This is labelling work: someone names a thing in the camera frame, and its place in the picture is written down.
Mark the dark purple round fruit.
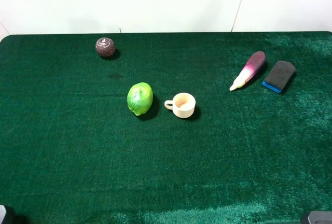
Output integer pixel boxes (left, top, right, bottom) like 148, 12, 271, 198
95, 37, 116, 57

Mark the purple white eggplant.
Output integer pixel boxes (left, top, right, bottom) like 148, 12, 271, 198
229, 51, 266, 91

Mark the cream small cup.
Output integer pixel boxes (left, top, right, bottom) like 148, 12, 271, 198
164, 92, 196, 119

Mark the black blue board eraser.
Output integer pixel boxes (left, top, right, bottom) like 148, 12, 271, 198
262, 60, 296, 93

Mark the green velvet table cloth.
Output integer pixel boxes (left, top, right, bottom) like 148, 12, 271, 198
1, 32, 331, 223

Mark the green lime fruit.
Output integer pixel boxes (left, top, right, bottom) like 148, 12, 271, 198
127, 82, 153, 116

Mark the grey device bottom right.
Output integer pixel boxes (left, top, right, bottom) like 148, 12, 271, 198
300, 211, 332, 224

